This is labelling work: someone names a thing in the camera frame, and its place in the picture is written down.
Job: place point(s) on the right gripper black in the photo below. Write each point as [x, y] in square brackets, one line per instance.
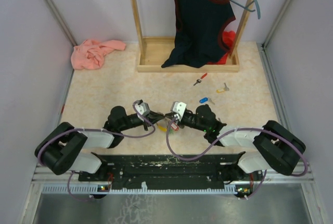
[180, 123]

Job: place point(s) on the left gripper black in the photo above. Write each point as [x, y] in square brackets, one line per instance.
[153, 117]

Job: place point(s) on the large keyring with rings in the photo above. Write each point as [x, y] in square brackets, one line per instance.
[163, 124]

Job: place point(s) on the key with red tag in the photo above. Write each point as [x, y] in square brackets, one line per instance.
[174, 127]

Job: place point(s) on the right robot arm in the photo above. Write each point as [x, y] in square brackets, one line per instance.
[272, 145]

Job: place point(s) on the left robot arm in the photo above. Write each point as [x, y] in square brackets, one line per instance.
[60, 151]

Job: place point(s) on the key with blue tag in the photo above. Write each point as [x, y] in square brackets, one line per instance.
[205, 100]

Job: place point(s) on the key with yellow tag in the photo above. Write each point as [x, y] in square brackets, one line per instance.
[225, 88]

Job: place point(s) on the wooden clothes rack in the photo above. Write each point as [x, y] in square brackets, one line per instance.
[155, 50]

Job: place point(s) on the pink cloth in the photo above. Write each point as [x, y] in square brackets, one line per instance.
[90, 54]

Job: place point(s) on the red cloth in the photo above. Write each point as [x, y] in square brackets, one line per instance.
[228, 38]

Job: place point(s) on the dark navy tank top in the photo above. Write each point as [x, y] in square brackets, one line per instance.
[199, 28]

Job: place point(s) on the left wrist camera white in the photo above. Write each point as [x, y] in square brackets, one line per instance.
[141, 108]

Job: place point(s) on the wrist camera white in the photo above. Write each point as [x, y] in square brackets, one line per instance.
[141, 108]
[178, 109]

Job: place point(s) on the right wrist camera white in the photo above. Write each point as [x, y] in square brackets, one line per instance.
[178, 109]

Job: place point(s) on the key with red strap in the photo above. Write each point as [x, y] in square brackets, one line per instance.
[200, 79]

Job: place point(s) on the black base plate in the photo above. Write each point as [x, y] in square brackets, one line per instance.
[166, 172]

